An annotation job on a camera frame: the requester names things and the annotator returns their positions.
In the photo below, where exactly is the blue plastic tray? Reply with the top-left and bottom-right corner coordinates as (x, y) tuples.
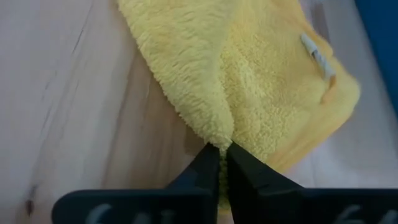
(354, 0), (398, 118)

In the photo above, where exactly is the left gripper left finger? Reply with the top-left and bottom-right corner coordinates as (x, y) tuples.
(51, 142), (221, 224)

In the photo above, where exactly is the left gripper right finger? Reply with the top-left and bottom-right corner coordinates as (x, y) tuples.
(226, 141), (398, 224)

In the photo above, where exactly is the yellow microfiber towel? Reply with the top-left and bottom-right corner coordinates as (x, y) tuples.
(116, 0), (362, 216)

